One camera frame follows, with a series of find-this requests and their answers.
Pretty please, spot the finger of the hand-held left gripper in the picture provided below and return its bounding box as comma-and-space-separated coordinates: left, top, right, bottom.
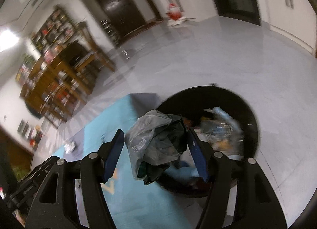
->
5, 156, 58, 208

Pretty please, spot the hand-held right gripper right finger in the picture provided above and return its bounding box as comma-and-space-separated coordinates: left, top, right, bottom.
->
187, 128, 289, 229

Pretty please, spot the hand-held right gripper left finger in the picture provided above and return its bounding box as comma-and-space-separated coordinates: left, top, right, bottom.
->
25, 129, 125, 229

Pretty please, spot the dark green bag with clear plastic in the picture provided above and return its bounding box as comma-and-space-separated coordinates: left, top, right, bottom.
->
124, 110, 188, 186

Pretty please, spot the black round trash bin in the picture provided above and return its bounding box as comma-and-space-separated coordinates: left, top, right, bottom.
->
154, 85, 261, 198

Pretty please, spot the pile of wrappers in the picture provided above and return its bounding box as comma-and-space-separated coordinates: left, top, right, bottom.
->
184, 106, 245, 161

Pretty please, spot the brown wooden door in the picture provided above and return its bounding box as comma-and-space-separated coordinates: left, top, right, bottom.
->
0, 127, 34, 167

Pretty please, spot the white crumpled tissue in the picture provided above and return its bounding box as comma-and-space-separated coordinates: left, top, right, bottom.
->
64, 141, 77, 153

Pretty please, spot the blue patterned rug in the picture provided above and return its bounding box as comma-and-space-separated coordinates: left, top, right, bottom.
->
32, 93, 199, 229

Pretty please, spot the shoe rack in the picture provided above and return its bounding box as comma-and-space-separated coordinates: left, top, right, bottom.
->
100, 18, 122, 47

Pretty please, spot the red and white bag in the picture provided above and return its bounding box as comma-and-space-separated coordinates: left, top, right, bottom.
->
165, 3, 197, 27

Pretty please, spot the dark double door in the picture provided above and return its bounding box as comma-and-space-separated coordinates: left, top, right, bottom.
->
92, 0, 147, 42

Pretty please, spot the stack of boxes by wall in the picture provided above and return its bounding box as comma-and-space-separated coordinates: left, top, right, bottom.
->
17, 119, 44, 151

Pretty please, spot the wall bookshelf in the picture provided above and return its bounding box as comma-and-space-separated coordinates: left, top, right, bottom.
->
15, 6, 78, 86

